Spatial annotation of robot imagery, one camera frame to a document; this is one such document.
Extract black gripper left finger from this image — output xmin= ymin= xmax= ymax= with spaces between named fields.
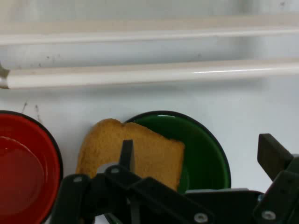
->
xmin=51 ymin=139 xmax=214 ymax=224

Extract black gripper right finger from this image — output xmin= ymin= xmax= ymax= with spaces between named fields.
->
xmin=253 ymin=133 xmax=299 ymax=224

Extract toasted bread slice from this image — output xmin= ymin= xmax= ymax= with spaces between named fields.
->
xmin=75 ymin=118 xmax=185 ymax=192

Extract green enamel bowl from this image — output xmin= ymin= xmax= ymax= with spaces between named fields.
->
xmin=104 ymin=110 xmax=232 ymax=224

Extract red enamel bowl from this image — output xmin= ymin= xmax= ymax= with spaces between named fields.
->
xmin=0 ymin=110 xmax=64 ymax=224

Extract white rack rails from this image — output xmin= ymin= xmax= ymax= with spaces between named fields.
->
xmin=0 ymin=11 xmax=299 ymax=90

